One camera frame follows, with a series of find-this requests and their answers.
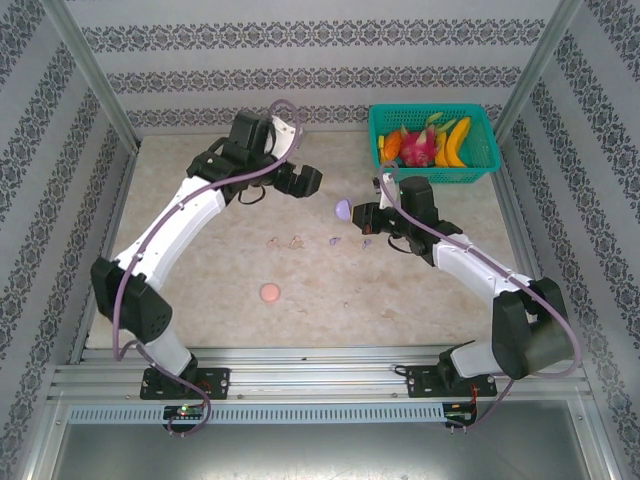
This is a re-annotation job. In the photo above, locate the pink dragon fruit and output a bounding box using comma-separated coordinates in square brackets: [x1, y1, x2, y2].
[397, 124, 442, 169]

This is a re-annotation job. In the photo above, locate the orange toy fruit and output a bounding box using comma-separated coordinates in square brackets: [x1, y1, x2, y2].
[382, 128, 404, 164]

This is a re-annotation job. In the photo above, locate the yellow banana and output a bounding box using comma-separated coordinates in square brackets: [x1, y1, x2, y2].
[433, 115, 474, 169]

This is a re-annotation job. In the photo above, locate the teal plastic basket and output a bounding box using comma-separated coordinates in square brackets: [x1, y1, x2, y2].
[368, 103, 503, 185]

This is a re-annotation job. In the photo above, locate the small green circuit board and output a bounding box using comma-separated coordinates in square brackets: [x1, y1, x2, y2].
[443, 402, 480, 429]
[162, 403, 206, 422]

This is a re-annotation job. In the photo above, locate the grey metal shelf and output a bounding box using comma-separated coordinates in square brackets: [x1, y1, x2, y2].
[29, 399, 619, 480]

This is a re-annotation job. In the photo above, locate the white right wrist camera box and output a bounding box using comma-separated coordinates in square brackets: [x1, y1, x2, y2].
[373, 169, 397, 211]

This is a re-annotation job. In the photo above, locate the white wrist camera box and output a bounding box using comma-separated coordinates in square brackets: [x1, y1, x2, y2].
[264, 114, 305, 161]
[373, 169, 397, 211]

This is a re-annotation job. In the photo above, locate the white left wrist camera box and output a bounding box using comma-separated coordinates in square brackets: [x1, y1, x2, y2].
[264, 114, 305, 161]

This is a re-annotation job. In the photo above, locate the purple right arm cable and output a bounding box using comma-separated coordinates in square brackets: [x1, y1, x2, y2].
[377, 160, 584, 431]

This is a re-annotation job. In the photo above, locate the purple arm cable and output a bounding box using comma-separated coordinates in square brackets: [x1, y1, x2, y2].
[377, 160, 584, 431]
[112, 99, 302, 437]

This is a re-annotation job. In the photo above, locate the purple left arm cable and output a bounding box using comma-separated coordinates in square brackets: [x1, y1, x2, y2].
[112, 99, 302, 437]

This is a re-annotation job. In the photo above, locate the aluminium side rail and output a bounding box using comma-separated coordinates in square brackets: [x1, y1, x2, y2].
[492, 169, 571, 364]
[67, 147, 144, 366]

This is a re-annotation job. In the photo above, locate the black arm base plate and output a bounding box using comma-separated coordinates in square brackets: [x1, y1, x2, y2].
[405, 363, 499, 400]
[139, 367, 232, 401]

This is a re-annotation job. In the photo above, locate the aluminium mounting rail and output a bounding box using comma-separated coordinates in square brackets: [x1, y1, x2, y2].
[47, 346, 589, 401]

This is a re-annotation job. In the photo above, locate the aluminium frame post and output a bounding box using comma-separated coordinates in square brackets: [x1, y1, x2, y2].
[37, 0, 144, 154]
[492, 0, 586, 146]

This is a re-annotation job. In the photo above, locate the grey slotted cable duct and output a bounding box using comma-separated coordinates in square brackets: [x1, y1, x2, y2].
[67, 403, 446, 425]

